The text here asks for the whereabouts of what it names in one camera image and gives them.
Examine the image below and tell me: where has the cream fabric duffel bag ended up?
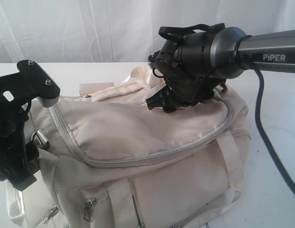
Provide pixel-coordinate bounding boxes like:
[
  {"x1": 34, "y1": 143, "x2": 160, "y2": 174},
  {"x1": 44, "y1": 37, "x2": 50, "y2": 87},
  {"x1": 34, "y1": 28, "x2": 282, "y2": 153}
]
[{"x1": 6, "y1": 66, "x2": 250, "y2": 228}]

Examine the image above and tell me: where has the white backdrop curtain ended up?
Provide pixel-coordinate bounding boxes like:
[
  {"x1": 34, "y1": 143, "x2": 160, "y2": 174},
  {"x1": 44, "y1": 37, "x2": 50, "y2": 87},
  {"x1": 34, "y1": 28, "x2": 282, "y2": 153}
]
[{"x1": 0, "y1": 0, "x2": 295, "y2": 63}]

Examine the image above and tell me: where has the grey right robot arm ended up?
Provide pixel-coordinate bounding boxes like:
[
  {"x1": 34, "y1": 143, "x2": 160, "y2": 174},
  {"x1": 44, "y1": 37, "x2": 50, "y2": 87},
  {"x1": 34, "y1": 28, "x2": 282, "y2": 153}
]
[{"x1": 146, "y1": 23, "x2": 295, "y2": 113}]

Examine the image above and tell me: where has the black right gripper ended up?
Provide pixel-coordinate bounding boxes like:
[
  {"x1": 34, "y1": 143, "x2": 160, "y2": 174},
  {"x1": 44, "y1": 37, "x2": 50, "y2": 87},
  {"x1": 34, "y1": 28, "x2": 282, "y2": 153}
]
[{"x1": 146, "y1": 40, "x2": 227, "y2": 114}]

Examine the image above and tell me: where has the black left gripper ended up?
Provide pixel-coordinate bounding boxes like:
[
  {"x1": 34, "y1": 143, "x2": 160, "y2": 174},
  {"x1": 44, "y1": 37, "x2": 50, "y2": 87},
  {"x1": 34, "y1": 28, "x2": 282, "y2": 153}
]
[{"x1": 0, "y1": 72, "x2": 41, "y2": 190}]

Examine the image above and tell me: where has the white printed paper tag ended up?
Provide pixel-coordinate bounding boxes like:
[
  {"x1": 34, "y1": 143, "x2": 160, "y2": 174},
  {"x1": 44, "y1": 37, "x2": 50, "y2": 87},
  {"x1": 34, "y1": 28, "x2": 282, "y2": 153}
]
[{"x1": 169, "y1": 214, "x2": 213, "y2": 228}]

